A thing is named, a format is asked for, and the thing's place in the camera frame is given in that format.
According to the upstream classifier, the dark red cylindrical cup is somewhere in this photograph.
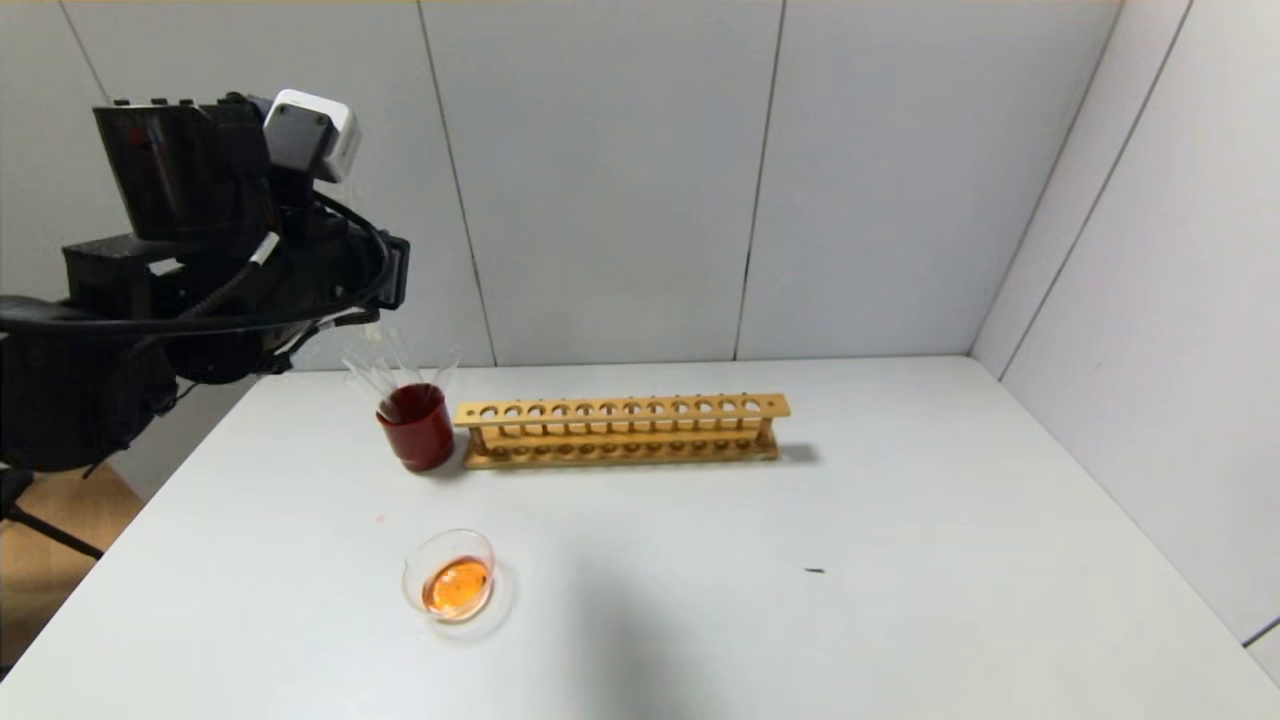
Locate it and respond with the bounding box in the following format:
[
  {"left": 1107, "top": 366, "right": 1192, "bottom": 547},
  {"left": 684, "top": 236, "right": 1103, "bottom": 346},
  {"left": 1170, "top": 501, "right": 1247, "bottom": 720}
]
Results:
[{"left": 377, "top": 384, "right": 457, "bottom": 473}]

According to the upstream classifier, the clear glass beaker dish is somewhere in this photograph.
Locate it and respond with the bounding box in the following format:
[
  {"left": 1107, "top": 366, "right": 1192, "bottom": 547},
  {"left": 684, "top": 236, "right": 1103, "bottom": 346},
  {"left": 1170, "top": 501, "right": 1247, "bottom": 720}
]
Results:
[{"left": 403, "top": 528, "right": 498, "bottom": 638}]

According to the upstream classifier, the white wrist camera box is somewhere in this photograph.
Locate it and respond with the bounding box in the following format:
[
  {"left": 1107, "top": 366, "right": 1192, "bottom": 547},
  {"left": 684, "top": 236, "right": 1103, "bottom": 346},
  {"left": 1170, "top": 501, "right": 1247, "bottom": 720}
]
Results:
[{"left": 263, "top": 90, "right": 359, "bottom": 184}]

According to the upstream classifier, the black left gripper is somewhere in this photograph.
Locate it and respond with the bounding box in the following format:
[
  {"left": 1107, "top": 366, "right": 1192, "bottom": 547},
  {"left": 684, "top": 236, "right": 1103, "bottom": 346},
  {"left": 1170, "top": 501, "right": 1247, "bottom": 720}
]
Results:
[{"left": 322, "top": 220, "right": 411, "bottom": 311}]

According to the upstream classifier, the wooden test tube rack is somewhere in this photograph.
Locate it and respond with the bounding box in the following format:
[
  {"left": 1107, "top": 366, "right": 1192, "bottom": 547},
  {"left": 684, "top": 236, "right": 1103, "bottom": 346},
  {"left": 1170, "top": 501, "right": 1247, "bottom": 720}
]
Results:
[{"left": 455, "top": 393, "right": 791, "bottom": 470}]

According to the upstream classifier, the black office chair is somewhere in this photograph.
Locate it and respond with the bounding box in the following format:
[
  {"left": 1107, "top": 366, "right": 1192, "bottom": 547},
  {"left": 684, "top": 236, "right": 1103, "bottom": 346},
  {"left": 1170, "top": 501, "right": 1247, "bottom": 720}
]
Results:
[{"left": 0, "top": 468, "right": 103, "bottom": 559}]

